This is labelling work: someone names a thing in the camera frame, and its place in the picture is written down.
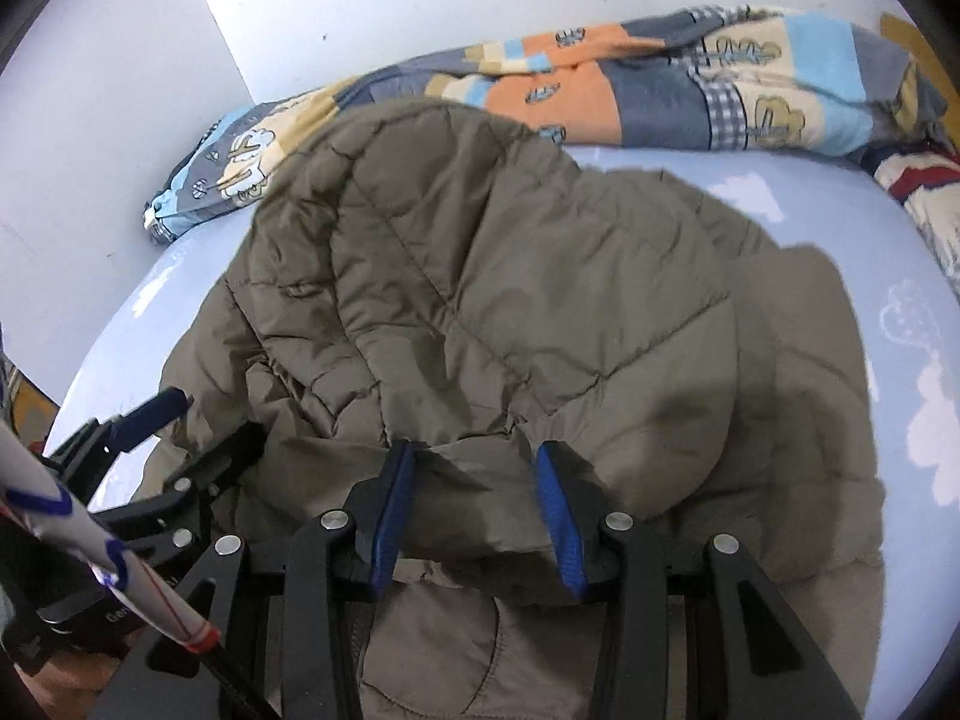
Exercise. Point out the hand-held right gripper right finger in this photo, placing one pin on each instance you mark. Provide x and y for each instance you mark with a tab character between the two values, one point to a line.
559	517

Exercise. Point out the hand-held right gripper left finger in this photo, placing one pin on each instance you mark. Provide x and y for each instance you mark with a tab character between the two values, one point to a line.
386	517

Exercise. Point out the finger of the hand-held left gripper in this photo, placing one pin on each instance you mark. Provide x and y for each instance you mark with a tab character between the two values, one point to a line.
187	502
150	420

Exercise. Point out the brown puffer jacket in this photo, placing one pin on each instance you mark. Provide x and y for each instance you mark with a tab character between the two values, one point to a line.
487	277

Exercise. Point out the wooden headboard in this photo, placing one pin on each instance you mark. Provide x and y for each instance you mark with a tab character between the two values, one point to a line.
904	34

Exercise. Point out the patchwork cartoon blanket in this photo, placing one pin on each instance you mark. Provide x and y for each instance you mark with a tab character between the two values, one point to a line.
645	90

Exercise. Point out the blue star print pillow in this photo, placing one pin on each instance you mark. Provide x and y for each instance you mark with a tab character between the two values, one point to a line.
930	187

